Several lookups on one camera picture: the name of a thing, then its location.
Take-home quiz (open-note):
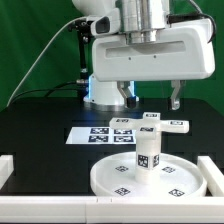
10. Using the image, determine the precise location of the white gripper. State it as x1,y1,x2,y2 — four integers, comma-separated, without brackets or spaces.
92,19,215,110

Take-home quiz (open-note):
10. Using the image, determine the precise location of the white cross-shaped table base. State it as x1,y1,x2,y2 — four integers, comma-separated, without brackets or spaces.
109,112,189,137

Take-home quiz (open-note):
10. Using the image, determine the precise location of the white round table top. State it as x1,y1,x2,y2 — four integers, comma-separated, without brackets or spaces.
90,152,207,199

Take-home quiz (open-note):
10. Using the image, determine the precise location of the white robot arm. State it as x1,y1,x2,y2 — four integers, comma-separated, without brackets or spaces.
72,0,216,111

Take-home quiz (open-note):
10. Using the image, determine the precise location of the white marker sheet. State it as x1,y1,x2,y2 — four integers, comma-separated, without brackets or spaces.
66,127,136,145

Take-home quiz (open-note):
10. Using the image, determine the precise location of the white left fence block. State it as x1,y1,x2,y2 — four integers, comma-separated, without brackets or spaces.
0,155,14,189

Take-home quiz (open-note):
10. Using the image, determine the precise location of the black cable on table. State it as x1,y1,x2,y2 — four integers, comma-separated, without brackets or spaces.
6,79,91,107

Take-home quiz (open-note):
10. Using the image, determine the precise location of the white right fence rail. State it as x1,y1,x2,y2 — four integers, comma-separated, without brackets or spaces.
197,156,224,197

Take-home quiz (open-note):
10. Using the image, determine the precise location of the white fence rail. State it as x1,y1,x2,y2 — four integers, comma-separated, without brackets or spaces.
197,156,224,197
0,196,224,224

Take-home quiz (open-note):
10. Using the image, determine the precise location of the white camera cable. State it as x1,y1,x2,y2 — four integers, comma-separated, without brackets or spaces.
6,16,88,108

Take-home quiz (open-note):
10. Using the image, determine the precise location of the white front fence rail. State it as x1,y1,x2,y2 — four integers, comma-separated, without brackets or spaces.
0,196,224,224

